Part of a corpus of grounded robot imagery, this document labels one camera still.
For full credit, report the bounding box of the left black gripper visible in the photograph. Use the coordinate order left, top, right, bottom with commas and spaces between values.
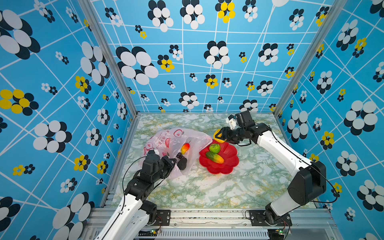
152, 155, 177, 185

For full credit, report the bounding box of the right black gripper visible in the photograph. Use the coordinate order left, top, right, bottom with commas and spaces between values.
215, 127, 246, 144

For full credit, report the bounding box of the dark avocado front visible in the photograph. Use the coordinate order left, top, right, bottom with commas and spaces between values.
177, 157, 188, 171

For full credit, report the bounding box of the dark avocado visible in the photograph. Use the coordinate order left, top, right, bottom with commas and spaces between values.
176, 153, 184, 159
177, 157, 188, 171

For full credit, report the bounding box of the green fruit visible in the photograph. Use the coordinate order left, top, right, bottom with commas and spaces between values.
209, 144, 221, 154

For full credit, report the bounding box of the red flower-shaped plate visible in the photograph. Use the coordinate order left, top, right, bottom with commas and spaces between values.
199, 140, 240, 175

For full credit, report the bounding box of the pink translucent plastic bag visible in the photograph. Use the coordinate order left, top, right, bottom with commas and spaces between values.
143, 128, 213, 180

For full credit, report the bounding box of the red yellow mango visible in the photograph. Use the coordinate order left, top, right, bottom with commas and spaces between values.
181, 143, 190, 155

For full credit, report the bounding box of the yellow lemon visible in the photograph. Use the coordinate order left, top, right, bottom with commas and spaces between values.
213, 136, 226, 143

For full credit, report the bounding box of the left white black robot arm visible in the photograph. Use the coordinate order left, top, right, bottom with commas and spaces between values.
96, 150, 177, 240

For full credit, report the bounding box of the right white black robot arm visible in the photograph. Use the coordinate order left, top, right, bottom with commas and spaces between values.
214, 123, 327, 226

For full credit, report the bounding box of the green yellow corn cob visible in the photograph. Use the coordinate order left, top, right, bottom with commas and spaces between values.
206, 152, 225, 164

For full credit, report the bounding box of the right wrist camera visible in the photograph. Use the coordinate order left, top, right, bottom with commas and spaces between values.
226, 115, 239, 130

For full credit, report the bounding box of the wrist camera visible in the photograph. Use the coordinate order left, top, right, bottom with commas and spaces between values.
226, 115, 239, 130
146, 150, 160, 155

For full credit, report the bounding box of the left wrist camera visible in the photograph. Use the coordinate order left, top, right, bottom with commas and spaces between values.
146, 150, 160, 155

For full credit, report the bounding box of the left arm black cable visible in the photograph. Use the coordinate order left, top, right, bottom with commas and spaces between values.
101, 155, 148, 240

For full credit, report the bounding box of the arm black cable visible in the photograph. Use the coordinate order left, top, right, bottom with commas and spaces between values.
269, 128, 339, 211
101, 155, 148, 240

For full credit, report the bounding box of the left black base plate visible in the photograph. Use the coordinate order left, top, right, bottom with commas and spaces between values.
153, 209, 172, 227

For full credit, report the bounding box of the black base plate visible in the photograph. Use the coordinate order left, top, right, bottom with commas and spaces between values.
153, 209, 172, 227
245, 210, 292, 227

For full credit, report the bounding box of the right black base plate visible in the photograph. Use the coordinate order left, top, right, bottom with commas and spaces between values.
245, 210, 292, 227

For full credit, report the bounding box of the aluminium front rail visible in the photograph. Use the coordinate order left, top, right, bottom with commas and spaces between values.
81, 208, 342, 240

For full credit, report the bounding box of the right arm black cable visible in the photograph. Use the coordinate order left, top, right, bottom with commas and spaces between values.
269, 128, 339, 211

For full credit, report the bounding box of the left aluminium corner post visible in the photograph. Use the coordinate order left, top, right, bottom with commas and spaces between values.
77, 0, 139, 118

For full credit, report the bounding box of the aluminium corner post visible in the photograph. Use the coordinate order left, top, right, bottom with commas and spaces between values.
274, 0, 347, 118
77, 0, 139, 118

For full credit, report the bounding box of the right aluminium corner post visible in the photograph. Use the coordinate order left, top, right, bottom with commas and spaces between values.
274, 0, 347, 118

